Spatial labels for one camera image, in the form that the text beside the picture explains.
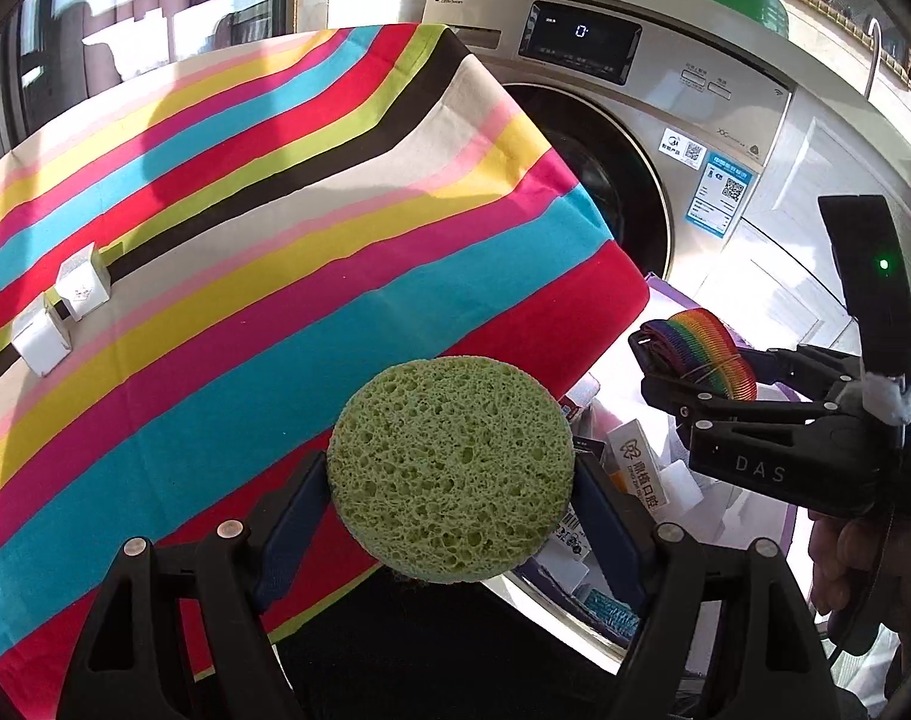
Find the rainbow striped strap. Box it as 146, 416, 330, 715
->
637, 307, 759, 402

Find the green round sponge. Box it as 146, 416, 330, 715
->
327, 356, 576, 583

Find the plain white cube box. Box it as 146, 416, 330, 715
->
11, 293, 71, 377

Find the white printed cube box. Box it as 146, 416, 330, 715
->
55, 244, 112, 320

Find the person's right hand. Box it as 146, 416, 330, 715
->
805, 508, 911, 676

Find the small white box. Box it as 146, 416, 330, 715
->
657, 460, 705, 520

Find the teal small box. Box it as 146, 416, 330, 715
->
576, 585, 639, 640

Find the purple storage bin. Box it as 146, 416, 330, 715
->
491, 271, 802, 680

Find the silver front-load washing machine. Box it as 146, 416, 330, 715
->
424, 0, 911, 351

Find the striped colourful tablecloth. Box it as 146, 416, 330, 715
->
0, 23, 649, 718

